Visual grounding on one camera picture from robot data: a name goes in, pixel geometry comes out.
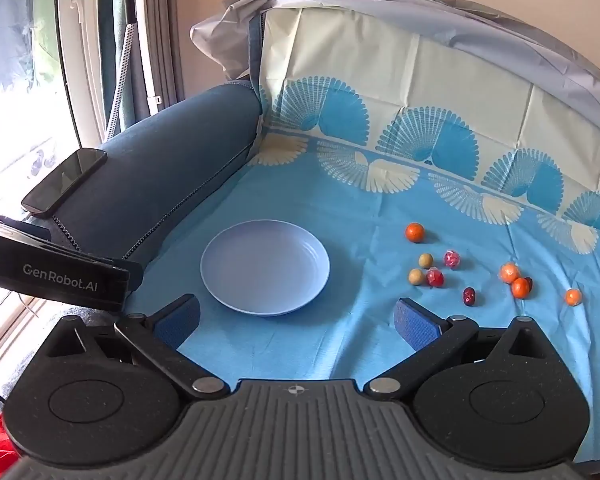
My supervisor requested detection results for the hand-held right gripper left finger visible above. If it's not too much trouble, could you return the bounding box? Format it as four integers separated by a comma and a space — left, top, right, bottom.
32, 294, 232, 403

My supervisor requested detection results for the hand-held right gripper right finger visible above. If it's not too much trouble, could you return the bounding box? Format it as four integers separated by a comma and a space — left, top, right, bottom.
363, 297, 557, 402

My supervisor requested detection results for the light blue round plate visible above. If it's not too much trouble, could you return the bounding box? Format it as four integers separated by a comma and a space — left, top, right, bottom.
200, 219, 331, 317

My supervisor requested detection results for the blue fan-patterned tablecloth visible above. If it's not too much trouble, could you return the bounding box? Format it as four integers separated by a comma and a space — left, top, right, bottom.
124, 7, 600, 458

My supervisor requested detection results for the black smartphone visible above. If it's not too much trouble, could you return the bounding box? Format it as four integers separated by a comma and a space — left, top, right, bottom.
21, 148, 109, 219

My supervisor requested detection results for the grey curtain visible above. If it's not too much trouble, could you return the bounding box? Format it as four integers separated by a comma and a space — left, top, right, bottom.
139, 0, 187, 113

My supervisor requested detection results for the grey plastic cover sheet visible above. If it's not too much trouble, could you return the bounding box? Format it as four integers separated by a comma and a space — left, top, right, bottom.
189, 0, 600, 173

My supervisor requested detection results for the garment steamer with braided hose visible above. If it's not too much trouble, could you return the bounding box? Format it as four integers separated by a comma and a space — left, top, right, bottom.
104, 0, 142, 142

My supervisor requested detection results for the white window frame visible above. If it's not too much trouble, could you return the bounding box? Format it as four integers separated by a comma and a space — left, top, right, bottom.
55, 0, 107, 148

